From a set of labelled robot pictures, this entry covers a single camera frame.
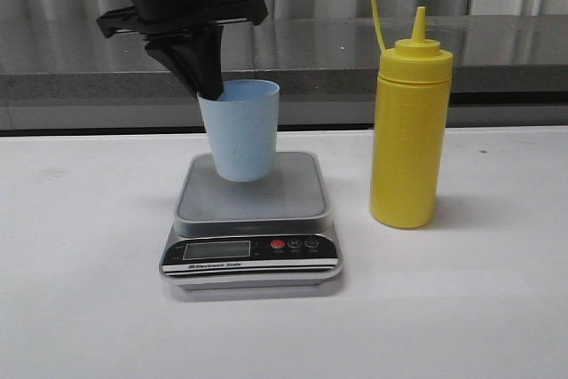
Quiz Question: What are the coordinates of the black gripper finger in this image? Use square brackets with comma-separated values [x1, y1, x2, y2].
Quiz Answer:
[145, 25, 224, 100]

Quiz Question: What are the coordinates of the light blue plastic cup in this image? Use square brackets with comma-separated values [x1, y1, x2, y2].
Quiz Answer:
[198, 79, 280, 182]

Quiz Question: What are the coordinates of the yellow squeeze bottle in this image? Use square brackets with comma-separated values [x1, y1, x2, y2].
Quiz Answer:
[370, 0, 454, 229]

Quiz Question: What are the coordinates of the silver digital kitchen scale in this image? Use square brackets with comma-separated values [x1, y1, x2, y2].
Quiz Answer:
[160, 151, 343, 290]

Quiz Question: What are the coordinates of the grey stone counter ledge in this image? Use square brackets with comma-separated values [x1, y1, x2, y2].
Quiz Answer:
[1, 15, 567, 135]

